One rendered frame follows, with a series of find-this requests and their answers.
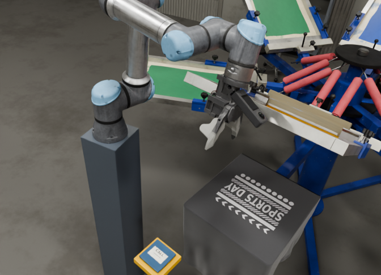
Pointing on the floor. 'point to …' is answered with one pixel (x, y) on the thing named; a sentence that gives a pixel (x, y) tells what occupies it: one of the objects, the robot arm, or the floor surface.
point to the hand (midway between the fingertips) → (221, 146)
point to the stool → (272, 70)
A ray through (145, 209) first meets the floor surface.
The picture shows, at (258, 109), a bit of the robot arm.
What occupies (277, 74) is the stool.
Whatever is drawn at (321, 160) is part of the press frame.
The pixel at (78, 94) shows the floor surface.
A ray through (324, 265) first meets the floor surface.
